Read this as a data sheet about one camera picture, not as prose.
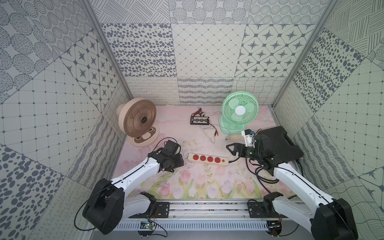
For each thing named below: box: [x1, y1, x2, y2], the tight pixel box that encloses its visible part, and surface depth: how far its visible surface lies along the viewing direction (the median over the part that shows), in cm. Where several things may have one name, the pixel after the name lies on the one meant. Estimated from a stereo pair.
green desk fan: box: [218, 91, 259, 136], surface depth 89 cm
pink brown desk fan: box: [116, 97, 160, 148], surface depth 82 cm
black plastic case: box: [258, 126, 304, 163], surface depth 94 cm
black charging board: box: [190, 116, 210, 125], surface depth 113 cm
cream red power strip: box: [187, 152, 229, 167], surface depth 92 cm
